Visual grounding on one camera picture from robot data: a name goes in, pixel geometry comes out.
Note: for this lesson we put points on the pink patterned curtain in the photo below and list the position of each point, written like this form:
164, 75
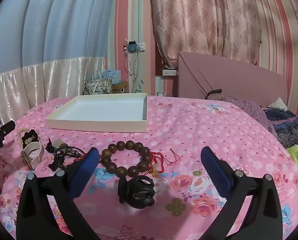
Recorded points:
201, 17

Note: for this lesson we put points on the blue plugged-in charger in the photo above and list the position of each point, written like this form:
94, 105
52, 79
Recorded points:
132, 47

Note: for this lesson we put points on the white wall socket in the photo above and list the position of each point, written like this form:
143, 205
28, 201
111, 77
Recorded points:
141, 46

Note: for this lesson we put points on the light blue gift bag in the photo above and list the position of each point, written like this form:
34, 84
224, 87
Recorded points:
112, 75

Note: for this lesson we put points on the dark blue patterned quilt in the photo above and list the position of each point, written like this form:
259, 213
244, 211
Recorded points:
289, 127

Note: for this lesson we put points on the pink padded headboard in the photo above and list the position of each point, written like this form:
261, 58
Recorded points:
226, 77

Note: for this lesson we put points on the cream satin curtain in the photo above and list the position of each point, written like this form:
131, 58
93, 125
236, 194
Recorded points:
38, 80

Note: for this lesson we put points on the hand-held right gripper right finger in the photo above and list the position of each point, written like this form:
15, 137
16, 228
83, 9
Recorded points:
215, 175

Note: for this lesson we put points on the black white floral tote bag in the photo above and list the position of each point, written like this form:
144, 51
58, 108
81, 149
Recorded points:
97, 87

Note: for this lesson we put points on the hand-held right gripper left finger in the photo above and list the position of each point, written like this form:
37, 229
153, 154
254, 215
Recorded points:
86, 172

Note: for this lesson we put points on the purple polka dot blanket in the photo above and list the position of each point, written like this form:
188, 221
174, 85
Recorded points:
251, 110

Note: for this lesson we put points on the white power strip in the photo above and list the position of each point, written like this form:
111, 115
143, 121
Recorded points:
169, 72

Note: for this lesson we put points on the light blue curtain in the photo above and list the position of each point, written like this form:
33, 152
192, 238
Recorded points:
51, 17

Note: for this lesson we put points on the pink hanging charm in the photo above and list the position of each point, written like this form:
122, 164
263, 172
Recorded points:
125, 46

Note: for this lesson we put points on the small black bow clip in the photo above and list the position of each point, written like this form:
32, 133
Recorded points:
49, 145

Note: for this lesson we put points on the pink floral bed sheet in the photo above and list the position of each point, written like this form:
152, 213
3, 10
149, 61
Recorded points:
201, 135

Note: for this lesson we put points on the white pillow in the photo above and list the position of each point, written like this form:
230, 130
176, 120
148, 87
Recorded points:
278, 104

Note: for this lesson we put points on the white shallow box tray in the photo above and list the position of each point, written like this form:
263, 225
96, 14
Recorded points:
101, 107

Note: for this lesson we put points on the brown cardboard box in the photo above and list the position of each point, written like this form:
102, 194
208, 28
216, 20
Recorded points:
120, 87

